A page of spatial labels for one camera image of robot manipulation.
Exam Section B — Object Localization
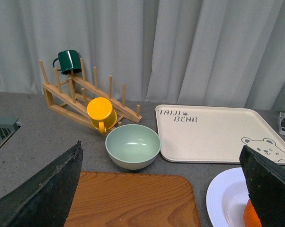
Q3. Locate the white round plate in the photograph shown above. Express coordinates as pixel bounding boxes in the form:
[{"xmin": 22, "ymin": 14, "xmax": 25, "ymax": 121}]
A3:
[{"xmin": 206, "ymin": 167, "xmax": 249, "ymax": 227}]

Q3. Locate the orange fruit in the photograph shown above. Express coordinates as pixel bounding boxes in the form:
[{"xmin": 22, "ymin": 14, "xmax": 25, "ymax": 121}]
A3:
[{"xmin": 243, "ymin": 199, "xmax": 262, "ymax": 227}]

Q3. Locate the green bowl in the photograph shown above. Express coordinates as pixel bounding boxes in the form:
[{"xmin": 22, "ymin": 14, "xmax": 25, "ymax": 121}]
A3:
[{"xmin": 105, "ymin": 124, "xmax": 161, "ymax": 170}]

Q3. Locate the yellow mug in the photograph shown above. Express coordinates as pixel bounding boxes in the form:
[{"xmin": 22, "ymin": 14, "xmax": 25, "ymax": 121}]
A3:
[{"xmin": 87, "ymin": 97, "xmax": 117, "ymax": 134}]

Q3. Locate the cream bear tray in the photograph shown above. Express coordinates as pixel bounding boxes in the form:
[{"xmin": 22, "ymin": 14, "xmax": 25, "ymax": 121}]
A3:
[{"xmin": 155, "ymin": 105, "xmax": 285, "ymax": 165}]

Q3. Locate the wooden dish rack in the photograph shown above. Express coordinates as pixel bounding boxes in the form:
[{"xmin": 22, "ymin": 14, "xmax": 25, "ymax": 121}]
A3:
[{"xmin": 39, "ymin": 58, "xmax": 142, "ymax": 128}]

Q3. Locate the dark green mug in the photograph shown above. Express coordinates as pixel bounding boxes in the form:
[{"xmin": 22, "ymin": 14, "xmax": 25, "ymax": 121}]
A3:
[{"xmin": 52, "ymin": 50, "xmax": 82, "ymax": 75}]

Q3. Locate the wooden cutting board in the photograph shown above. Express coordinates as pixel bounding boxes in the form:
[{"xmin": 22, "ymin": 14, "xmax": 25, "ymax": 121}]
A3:
[{"xmin": 64, "ymin": 171, "xmax": 201, "ymax": 227}]

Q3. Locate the grey curtain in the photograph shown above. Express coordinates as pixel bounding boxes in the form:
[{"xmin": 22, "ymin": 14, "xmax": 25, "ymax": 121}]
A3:
[{"xmin": 0, "ymin": 0, "xmax": 285, "ymax": 111}]

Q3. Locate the grey-green drainer basket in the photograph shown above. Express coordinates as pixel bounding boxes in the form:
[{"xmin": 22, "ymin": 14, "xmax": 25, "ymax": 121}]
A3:
[{"xmin": 0, "ymin": 116, "xmax": 22, "ymax": 148}]

